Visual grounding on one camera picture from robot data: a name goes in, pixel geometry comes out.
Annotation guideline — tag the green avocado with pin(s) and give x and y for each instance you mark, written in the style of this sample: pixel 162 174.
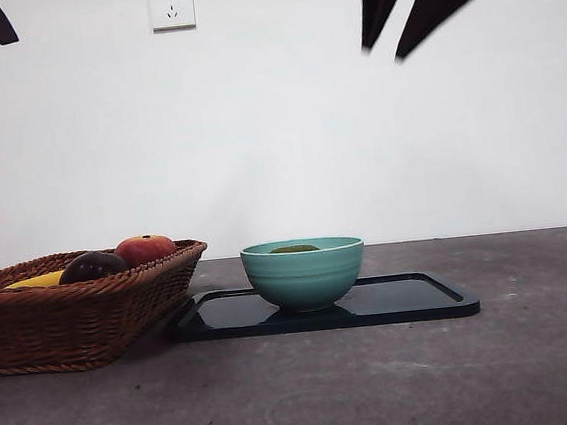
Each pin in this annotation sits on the green avocado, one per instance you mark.
pixel 294 248

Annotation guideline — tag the teal ribbed bowl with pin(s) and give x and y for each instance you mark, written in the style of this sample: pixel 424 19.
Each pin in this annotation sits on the teal ribbed bowl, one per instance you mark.
pixel 305 281

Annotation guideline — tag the yellow banana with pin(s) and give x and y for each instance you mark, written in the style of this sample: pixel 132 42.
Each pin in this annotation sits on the yellow banana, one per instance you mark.
pixel 36 281

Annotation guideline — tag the dark purple eggplant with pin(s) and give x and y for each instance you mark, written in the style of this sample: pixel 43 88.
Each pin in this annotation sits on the dark purple eggplant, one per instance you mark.
pixel 93 266

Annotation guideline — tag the red apple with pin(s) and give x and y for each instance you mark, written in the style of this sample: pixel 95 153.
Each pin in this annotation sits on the red apple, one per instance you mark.
pixel 144 248

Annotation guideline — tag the black rectangular tray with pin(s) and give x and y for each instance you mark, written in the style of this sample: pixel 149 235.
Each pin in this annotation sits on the black rectangular tray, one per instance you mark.
pixel 398 307

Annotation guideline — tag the brown wicker basket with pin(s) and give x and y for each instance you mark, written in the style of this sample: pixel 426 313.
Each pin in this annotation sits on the brown wicker basket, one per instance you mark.
pixel 73 323

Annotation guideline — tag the white wall socket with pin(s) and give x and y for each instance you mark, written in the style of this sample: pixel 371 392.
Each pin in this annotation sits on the white wall socket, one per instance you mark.
pixel 172 7

